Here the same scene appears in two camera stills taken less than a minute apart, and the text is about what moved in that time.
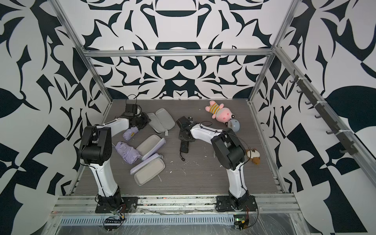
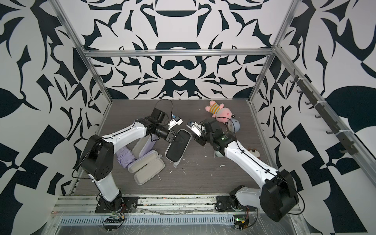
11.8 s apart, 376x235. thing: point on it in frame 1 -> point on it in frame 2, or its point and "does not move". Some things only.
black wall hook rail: (349, 149) does not move
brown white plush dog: (254, 155) does not move
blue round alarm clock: (234, 124) does not move
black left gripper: (147, 119) -> (172, 137)
